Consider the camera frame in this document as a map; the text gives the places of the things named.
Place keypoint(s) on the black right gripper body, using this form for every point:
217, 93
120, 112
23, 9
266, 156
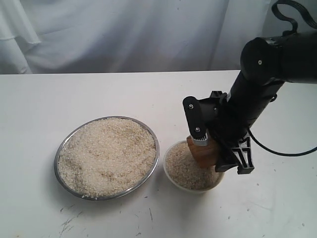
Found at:
222, 121

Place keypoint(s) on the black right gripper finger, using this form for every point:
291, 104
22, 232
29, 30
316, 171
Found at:
235, 155

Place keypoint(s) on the small white rice bowl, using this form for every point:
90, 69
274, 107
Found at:
183, 171

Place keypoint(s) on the brown wooden cup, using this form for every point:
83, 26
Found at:
205, 156

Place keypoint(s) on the metal plate of rice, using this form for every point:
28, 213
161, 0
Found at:
106, 158

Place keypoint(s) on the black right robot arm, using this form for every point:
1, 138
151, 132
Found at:
266, 64

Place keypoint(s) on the white backdrop cloth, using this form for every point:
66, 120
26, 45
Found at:
98, 36

